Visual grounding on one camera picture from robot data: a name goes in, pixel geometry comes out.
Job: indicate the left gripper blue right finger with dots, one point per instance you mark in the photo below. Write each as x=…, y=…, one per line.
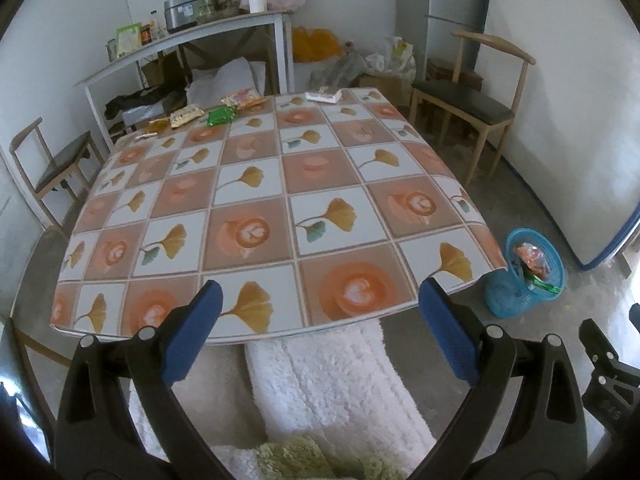
x=455, y=329

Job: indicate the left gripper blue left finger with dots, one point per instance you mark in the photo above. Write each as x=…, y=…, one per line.
x=186, y=329

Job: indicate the blue plastic mesh wastebasket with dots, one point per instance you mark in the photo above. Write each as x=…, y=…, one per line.
x=534, y=274

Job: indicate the patterned vinyl tablecloth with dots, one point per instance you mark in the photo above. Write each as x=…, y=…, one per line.
x=307, y=215

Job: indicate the green fluffy cushion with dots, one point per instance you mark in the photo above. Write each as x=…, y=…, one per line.
x=302, y=458

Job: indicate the yellow snack packet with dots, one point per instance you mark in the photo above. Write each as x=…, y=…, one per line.
x=182, y=116

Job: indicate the green snack packet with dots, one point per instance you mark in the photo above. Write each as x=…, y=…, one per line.
x=221, y=115

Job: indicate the white mattress blue trim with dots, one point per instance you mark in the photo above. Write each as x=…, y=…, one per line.
x=575, y=141

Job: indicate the orange snack packet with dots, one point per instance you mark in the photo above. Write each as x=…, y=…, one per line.
x=243, y=99

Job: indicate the white tissue pack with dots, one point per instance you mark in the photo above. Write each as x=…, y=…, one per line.
x=324, y=95

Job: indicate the wooden chair dark seat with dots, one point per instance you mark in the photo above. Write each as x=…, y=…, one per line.
x=479, y=110

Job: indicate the yellow plastic bag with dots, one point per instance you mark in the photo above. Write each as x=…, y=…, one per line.
x=314, y=45

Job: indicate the silver electric cooker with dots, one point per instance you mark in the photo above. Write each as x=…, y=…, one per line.
x=182, y=14

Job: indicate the white metal shelf table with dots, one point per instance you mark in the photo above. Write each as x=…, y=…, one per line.
x=275, y=25

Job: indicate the grey refrigerator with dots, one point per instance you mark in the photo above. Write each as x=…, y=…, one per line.
x=428, y=25

